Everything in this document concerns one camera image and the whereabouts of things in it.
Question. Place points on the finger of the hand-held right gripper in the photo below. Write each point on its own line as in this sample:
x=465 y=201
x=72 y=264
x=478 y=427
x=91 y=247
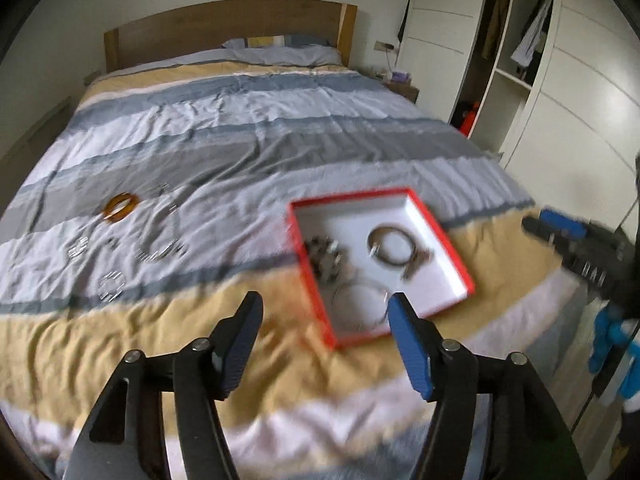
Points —
x=540 y=231
x=565 y=224

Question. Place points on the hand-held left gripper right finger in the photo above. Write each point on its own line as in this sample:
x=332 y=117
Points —
x=410 y=352

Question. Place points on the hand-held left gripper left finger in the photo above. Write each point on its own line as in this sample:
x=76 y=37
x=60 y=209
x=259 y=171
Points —
x=239 y=357

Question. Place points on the red cardboard box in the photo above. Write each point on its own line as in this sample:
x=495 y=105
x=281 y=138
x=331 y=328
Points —
x=440 y=240

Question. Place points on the amber bangle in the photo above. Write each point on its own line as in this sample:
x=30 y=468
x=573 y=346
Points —
x=111 y=210

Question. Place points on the person's right hand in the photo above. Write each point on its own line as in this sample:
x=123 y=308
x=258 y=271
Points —
x=622 y=355

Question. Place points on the thin silver hoop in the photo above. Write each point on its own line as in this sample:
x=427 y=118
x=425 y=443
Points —
x=340 y=310

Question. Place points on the white wardrobe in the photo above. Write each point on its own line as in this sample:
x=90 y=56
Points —
x=575 y=85

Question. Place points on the white hanging shirt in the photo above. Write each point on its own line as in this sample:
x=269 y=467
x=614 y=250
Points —
x=530 y=35

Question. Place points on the wooden nightstand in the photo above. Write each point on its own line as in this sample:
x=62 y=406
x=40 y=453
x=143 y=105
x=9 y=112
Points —
x=406 y=92

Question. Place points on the purple tissue box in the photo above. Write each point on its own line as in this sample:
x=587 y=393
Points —
x=401 y=77

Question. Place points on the brown hanging coat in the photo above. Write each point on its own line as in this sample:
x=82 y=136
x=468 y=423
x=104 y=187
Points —
x=497 y=20

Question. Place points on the striped duvet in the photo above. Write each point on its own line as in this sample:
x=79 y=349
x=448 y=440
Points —
x=250 y=135

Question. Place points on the striped pillow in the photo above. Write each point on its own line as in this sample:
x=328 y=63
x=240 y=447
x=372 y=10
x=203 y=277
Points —
x=285 y=50

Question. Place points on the wooden headboard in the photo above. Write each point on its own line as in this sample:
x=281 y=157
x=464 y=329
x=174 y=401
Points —
x=225 y=25

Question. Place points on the wall socket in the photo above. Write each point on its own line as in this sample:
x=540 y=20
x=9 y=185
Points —
x=384 y=45

